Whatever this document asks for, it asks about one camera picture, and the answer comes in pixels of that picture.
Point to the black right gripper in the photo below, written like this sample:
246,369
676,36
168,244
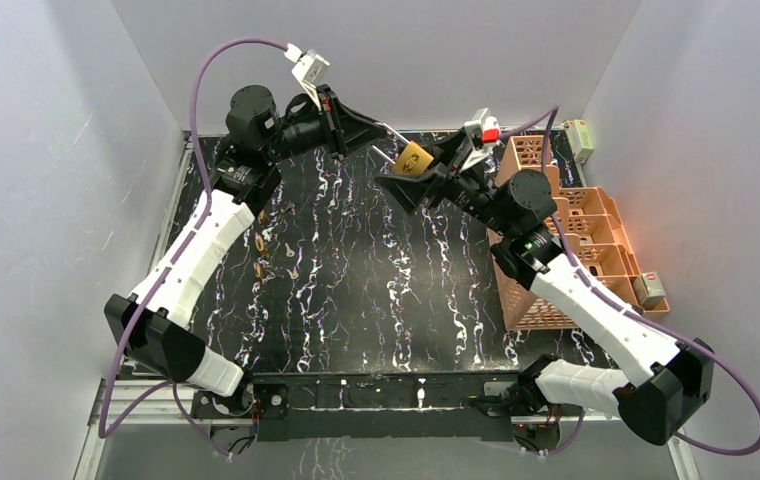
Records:
412,191

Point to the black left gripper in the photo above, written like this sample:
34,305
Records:
337,125

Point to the large brass padlock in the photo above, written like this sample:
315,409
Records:
413,158

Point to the silver key pair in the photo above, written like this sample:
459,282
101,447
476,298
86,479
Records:
289,209

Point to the silver key of medium padlock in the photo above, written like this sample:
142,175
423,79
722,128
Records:
294,272

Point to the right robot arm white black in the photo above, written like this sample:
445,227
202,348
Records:
658,383

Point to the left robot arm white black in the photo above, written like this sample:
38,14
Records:
150,323

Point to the white green small box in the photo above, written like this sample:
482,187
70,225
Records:
580,139

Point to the pink perforated organizer rack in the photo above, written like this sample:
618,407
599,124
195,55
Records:
598,237

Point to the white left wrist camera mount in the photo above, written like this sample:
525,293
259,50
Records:
309,68

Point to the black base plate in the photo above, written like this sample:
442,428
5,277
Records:
473,404

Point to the aluminium frame rail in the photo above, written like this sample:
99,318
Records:
158,438

